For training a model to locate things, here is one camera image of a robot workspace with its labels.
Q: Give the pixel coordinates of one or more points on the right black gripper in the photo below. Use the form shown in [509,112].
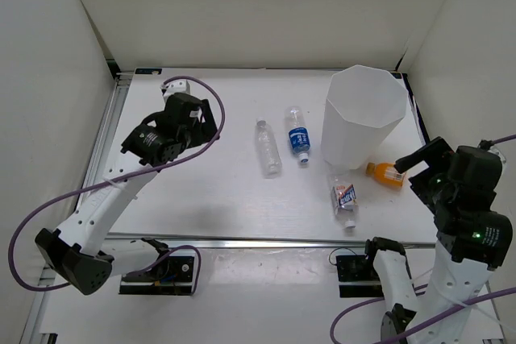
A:
[434,149]

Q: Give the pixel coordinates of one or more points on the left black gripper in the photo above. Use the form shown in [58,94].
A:
[205,128]

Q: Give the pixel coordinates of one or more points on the orange juice bottle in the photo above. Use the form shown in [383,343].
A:
[385,174]

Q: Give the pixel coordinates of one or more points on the crushed red-blue label bottle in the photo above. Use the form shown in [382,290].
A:
[344,201]

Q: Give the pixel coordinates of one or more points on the blue label plastic bottle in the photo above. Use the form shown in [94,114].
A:
[298,136]

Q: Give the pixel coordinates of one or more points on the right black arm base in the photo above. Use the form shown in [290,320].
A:
[356,276]

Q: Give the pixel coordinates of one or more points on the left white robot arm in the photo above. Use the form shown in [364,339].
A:
[77,249]

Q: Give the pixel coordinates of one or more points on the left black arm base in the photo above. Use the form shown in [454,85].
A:
[176,272]

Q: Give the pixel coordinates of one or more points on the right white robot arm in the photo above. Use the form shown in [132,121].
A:
[472,241]

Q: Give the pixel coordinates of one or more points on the white plastic bin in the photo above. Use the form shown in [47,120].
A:
[362,107]

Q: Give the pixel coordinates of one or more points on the white table board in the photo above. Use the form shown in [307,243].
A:
[223,193]

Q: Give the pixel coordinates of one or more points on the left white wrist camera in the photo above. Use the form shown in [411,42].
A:
[178,86]

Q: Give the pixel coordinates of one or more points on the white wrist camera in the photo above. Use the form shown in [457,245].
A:
[178,86]
[493,150]

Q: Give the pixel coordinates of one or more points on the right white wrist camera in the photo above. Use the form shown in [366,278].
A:
[493,150]

